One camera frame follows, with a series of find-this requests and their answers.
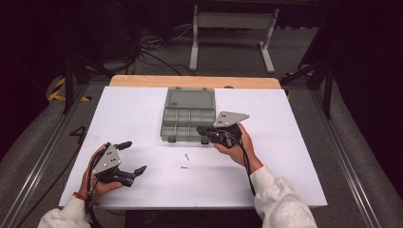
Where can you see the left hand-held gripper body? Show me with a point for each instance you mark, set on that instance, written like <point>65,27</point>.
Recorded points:
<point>109,160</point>

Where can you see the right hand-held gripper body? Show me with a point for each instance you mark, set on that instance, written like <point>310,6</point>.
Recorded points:
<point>229,118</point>

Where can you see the grey transparent compartment box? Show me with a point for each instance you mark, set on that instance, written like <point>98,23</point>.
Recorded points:
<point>190,99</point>

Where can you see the person's left hand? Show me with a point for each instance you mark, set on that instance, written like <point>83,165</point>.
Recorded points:
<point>103,189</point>

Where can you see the person's right hand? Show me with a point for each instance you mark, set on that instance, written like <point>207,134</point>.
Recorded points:
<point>234,154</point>

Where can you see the white table cover board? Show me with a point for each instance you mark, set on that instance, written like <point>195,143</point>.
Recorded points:
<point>126,110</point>

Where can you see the wooden table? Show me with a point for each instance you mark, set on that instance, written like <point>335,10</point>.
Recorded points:
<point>190,81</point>

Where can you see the person's lap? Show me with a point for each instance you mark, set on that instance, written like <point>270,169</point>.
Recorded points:
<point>193,220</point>

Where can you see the yellow black floor tape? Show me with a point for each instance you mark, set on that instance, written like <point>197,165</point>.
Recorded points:
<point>288,75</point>
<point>57,95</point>

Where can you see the black tripod stand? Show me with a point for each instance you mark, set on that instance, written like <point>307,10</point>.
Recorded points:
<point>68,85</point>
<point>328,91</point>

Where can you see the white metal stand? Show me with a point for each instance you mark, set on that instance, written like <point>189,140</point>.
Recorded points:
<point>234,20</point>

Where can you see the aluminium floor rail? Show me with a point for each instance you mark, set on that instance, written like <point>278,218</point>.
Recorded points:
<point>41,161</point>
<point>345,158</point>

